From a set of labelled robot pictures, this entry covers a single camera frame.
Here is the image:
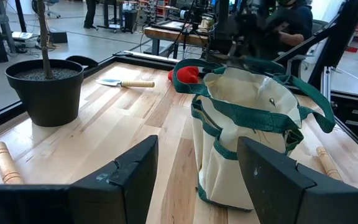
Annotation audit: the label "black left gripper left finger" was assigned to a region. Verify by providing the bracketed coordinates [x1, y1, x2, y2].
[68, 134, 160, 224]

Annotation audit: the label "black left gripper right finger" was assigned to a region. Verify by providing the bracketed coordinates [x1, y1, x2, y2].
[236, 136, 345, 224]

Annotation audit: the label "cream green gardening bag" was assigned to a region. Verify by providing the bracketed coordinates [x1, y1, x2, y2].
[172, 58, 337, 212]

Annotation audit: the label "wooden handled steel hand rake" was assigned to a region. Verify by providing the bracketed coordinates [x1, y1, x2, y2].
[316, 146, 344, 182]

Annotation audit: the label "wooden handled steel trowel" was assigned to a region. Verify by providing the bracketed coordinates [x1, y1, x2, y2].
[95, 78, 155, 88]

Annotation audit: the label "red gardening glove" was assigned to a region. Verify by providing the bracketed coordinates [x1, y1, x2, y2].
[167, 65, 200, 84]

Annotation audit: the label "silver aluminium extrusion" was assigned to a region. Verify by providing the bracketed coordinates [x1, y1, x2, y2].
[321, 66, 332, 101]

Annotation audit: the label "potted plant in black pot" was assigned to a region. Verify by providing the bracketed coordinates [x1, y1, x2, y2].
[4, 0, 85, 128]

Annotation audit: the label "small black pot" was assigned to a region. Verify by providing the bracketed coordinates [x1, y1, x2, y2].
[66, 55, 99, 70]

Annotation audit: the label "seated person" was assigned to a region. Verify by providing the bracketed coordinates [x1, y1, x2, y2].
[259, 0, 313, 60]

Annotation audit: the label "black box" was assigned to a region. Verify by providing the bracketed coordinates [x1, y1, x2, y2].
[48, 30, 68, 44]

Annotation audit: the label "standing person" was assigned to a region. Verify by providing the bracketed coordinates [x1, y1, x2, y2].
[83, 0, 98, 29]

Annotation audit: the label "office chair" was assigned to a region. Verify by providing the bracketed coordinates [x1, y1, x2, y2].
[44, 0, 62, 19]

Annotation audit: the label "black aluminium table frame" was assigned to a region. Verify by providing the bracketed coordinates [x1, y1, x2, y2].
[0, 0, 358, 162]

